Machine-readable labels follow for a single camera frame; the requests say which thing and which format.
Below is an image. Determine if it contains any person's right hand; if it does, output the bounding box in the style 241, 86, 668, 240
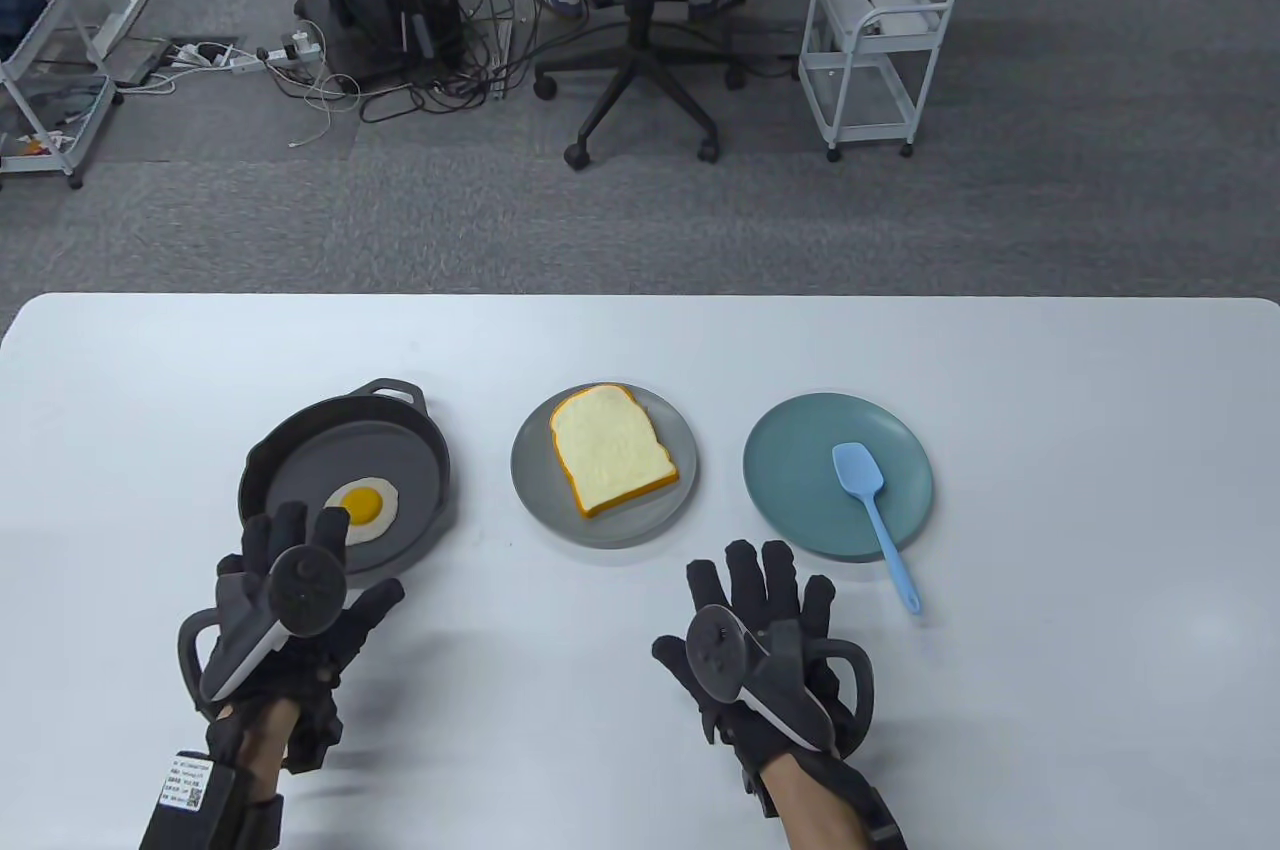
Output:
652, 540, 873, 796

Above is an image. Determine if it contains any person's left hand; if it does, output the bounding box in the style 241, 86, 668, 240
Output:
205, 502, 407, 773

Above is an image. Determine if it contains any light blue dessert shovel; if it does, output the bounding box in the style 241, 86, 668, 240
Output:
832, 443, 922, 614

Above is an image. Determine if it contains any fried egg slice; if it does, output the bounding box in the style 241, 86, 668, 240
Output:
322, 477, 402, 546

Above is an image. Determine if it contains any black cast iron skillet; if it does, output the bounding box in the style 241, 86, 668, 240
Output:
238, 378, 453, 579

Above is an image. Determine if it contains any toast slice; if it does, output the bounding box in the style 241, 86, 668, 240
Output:
549, 385, 680, 521

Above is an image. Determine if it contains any grey plate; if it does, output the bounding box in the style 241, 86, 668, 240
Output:
511, 383, 699, 549

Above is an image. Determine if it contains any person's left forearm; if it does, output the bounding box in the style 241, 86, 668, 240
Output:
215, 698, 303, 850

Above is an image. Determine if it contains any person's right forearm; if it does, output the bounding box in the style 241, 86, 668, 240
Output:
775, 755, 906, 850

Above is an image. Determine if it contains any dark grey tracking controller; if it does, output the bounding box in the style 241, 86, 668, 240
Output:
177, 545, 351, 721
688, 602, 876, 756

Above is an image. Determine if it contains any teal plate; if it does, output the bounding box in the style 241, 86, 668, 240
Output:
743, 393, 935, 562

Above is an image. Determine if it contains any black labelled wrist module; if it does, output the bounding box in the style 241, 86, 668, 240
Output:
138, 752, 239, 850

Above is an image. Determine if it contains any white rolling cart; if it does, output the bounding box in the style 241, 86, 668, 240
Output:
798, 0, 973, 163

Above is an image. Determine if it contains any white metal rack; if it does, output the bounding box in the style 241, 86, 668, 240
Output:
0, 0, 127, 191

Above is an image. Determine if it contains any white device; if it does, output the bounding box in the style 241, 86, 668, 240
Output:
835, 0, 951, 37

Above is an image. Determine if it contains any white power strip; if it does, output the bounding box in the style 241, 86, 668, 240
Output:
228, 30, 327, 75

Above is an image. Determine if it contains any black floor outlet box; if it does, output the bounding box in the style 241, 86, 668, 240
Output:
120, 38, 246, 86

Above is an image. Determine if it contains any dark blue bag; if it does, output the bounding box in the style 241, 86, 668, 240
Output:
0, 0, 49, 63

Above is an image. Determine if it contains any black wrist strap module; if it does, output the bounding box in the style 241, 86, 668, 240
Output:
862, 785, 909, 850

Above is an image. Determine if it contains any white cable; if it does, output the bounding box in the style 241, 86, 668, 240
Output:
288, 70, 363, 151

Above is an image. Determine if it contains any tangle of black cables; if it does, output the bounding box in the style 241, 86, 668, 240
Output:
355, 0, 561, 126

